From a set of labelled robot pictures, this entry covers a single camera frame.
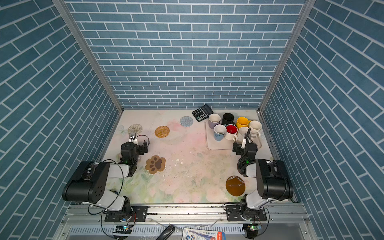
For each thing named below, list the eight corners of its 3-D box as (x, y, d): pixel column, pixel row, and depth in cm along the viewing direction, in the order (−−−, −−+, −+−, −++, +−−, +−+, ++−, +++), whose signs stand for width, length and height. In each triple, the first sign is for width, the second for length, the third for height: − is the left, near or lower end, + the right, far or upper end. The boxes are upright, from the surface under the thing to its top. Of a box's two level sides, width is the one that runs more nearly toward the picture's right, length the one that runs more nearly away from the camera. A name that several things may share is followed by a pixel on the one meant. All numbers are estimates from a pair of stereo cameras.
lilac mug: (210, 130, 110) (211, 123, 103) (206, 122, 115) (207, 114, 108) (220, 127, 112) (222, 119, 105) (216, 119, 117) (217, 111, 110)
